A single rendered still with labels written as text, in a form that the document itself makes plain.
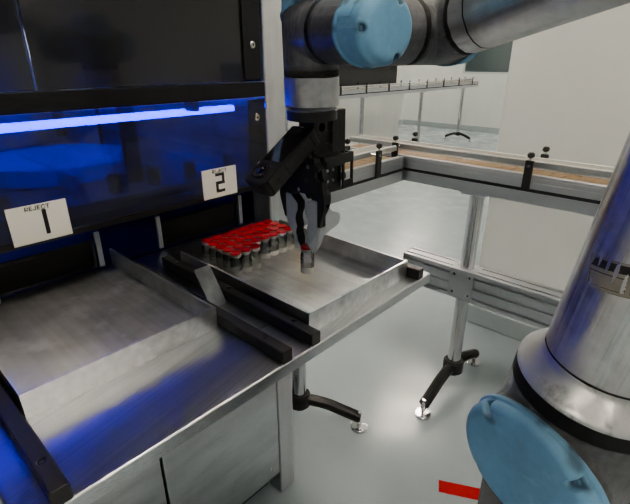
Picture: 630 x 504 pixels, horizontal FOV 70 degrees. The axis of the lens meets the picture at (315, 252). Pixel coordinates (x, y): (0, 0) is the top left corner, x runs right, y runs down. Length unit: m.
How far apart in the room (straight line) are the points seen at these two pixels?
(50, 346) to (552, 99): 1.92
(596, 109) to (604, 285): 1.78
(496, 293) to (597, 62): 0.95
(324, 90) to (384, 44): 0.13
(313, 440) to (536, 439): 1.41
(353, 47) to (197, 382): 0.43
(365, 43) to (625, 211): 0.30
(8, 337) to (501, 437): 0.66
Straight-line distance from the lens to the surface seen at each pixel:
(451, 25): 0.59
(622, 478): 0.42
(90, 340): 0.74
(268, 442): 1.42
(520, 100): 2.17
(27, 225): 0.82
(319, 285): 0.81
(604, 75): 2.09
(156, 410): 0.58
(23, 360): 0.73
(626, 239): 0.33
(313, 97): 0.62
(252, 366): 0.62
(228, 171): 0.97
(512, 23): 0.55
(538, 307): 1.67
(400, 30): 0.54
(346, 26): 0.53
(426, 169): 1.67
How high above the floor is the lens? 1.25
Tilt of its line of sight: 23 degrees down
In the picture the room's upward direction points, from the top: straight up
